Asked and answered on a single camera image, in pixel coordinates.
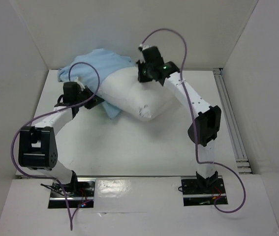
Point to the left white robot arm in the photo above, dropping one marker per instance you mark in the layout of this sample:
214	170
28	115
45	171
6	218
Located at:
37	143

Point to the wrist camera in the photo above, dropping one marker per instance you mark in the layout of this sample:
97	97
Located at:
143	47
71	91

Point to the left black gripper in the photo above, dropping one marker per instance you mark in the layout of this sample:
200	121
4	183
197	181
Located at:
95	101

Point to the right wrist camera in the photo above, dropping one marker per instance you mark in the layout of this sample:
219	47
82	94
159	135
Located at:
143	47

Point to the white pillow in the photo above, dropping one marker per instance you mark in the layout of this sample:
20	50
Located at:
121	91

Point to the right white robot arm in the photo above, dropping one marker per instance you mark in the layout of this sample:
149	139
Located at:
206	124

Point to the aluminium rail frame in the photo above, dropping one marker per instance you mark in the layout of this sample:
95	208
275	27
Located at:
241	158

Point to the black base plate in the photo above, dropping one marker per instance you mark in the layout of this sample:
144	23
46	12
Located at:
83	197
194	195

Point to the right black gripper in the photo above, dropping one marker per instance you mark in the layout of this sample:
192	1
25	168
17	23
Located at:
142	74

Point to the light blue pillowcase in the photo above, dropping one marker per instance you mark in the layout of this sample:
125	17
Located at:
93	68

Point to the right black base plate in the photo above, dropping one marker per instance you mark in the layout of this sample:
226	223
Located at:
194	195

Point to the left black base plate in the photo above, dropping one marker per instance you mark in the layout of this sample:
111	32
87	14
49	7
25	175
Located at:
83	197

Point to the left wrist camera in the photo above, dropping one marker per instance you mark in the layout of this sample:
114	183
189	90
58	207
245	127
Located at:
71	91

